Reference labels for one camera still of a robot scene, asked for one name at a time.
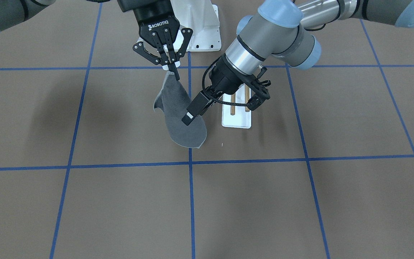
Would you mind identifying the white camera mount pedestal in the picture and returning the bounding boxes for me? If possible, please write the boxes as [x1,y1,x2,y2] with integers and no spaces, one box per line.
[171,0,222,51]

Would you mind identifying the blue grey microfibre towel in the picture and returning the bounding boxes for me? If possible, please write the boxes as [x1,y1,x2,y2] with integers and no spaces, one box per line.
[153,71,208,149]

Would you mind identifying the black robotiq right gripper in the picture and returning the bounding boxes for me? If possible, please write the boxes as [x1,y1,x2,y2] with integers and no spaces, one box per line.
[116,0,194,81]

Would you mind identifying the white wooden towel rack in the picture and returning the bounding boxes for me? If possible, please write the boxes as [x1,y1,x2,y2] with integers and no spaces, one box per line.
[221,84,252,128]

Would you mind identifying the robot arm silver blue left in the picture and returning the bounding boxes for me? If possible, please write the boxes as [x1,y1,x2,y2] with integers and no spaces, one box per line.
[182,0,414,125]

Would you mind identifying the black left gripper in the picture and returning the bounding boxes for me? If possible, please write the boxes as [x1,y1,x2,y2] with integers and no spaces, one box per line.
[182,55,250,126]

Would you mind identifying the robot arm silver blue right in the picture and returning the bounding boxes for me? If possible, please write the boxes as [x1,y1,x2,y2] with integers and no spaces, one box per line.
[0,0,193,80]

